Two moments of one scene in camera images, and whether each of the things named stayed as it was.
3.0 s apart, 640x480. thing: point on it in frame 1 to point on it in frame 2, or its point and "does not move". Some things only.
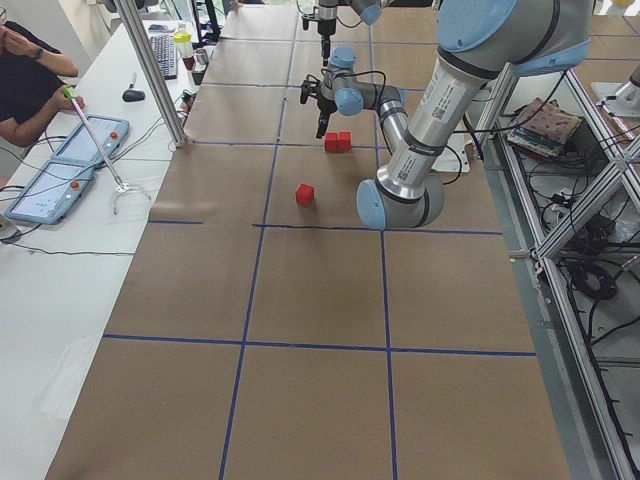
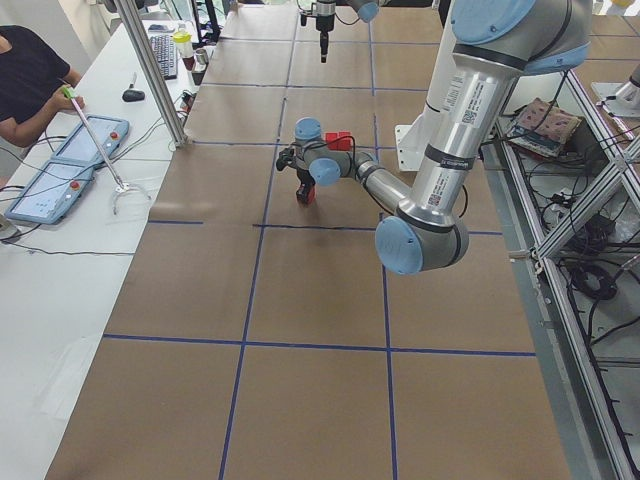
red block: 331,142 does not move
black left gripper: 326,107 to 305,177
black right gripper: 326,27 does not move
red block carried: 344,142 does not move
